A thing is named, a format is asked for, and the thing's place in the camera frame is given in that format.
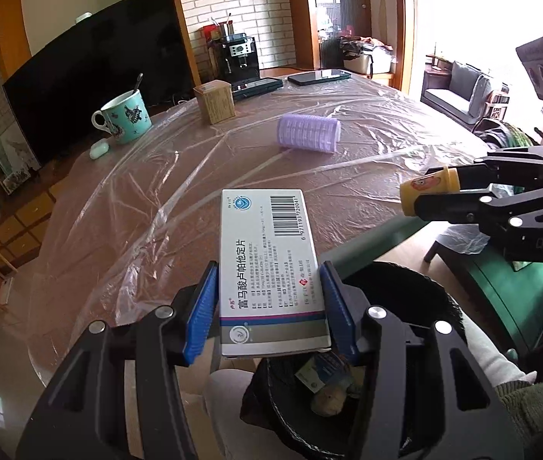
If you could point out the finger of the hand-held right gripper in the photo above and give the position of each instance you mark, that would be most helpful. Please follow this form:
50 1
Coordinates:
453 208
515 167

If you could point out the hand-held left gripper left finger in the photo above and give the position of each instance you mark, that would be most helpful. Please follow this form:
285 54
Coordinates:
199 318

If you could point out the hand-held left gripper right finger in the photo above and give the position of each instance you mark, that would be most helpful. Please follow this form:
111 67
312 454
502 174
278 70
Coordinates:
338 316

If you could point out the small yellow cup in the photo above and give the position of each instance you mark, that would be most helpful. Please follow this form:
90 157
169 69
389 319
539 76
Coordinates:
427 184

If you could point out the teal white medicine box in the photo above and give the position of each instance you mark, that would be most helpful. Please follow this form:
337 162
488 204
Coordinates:
321 371

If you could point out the black trash bin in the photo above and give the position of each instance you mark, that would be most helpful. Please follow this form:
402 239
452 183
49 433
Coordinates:
396 292

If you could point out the white blue medicine box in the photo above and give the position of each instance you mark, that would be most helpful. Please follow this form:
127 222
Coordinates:
271 273

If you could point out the clear plastic bag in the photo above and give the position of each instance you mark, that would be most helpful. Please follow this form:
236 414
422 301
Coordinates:
463 239

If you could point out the green black backpack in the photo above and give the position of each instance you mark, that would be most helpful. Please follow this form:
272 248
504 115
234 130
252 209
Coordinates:
503 134

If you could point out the beige crumpled paper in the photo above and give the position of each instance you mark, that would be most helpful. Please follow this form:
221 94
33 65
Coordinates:
329 401

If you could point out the grey sofa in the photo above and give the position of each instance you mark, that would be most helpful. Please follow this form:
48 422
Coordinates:
458 91

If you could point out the clear plastic table cover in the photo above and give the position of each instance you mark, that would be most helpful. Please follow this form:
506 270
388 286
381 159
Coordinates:
132 211

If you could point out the purple hair roller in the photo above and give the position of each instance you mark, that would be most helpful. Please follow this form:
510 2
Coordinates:
307 134

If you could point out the white bag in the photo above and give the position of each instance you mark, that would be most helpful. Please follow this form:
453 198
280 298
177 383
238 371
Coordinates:
360 62

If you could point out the white earbuds case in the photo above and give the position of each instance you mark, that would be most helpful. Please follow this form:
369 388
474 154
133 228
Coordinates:
99 149

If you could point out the wooden drawer cabinet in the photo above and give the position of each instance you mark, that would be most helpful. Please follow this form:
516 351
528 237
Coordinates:
22 225

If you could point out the teal printed mug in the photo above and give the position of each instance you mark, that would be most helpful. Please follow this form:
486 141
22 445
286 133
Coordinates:
125 120

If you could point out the wooden toothpick box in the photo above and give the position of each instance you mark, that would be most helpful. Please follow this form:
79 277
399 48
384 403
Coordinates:
215 103

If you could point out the olive knit cloth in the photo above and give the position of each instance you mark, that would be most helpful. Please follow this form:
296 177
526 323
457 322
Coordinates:
534 412

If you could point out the metal spoon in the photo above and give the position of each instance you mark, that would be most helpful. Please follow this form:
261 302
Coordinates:
137 84

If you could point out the black coffee machine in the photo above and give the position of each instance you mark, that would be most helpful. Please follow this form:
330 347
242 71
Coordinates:
238 60

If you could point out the black television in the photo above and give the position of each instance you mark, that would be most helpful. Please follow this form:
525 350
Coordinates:
99 72

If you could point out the red canister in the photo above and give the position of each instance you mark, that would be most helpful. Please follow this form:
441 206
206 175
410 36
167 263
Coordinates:
210 33

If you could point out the small white device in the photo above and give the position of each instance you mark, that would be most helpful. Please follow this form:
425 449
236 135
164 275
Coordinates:
83 17

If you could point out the leaning picture frame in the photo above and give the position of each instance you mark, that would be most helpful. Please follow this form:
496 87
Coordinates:
10 153

